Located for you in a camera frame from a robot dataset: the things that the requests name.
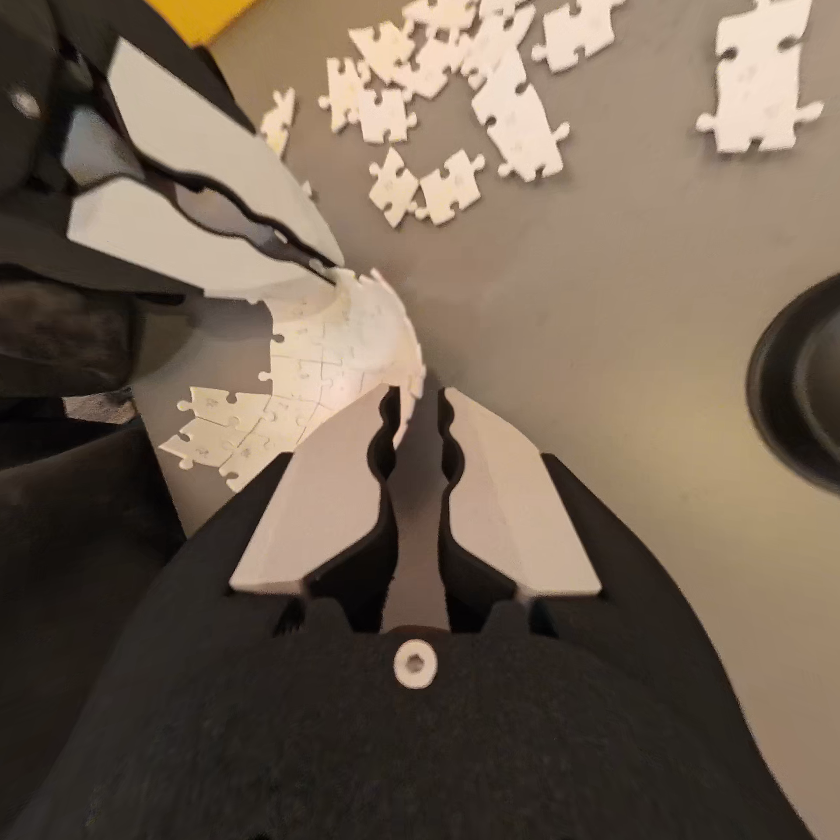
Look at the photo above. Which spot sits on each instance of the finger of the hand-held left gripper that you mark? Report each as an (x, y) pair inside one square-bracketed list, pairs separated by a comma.
[(197, 124), (151, 236)]

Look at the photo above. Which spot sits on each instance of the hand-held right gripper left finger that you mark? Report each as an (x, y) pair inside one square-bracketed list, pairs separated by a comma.
[(315, 518)]

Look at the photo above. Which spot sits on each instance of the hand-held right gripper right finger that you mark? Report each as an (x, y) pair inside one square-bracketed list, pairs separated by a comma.
[(518, 518)]

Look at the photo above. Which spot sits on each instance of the partly built puzzle ball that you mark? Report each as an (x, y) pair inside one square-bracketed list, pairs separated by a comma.
[(341, 341)]

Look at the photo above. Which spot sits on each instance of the group of puzzle pieces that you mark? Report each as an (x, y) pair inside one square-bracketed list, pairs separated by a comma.
[(518, 118)]

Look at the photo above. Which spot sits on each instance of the person's left forearm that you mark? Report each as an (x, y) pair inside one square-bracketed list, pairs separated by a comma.
[(39, 341)]

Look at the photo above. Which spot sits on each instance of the black round puzzle stand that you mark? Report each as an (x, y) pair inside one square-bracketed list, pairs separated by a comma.
[(768, 420)]

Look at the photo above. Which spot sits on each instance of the yellow box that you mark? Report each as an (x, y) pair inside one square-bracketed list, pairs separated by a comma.
[(197, 16)]

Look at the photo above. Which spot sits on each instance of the person's dark trousers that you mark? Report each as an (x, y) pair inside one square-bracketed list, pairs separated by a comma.
[(65, 558)]

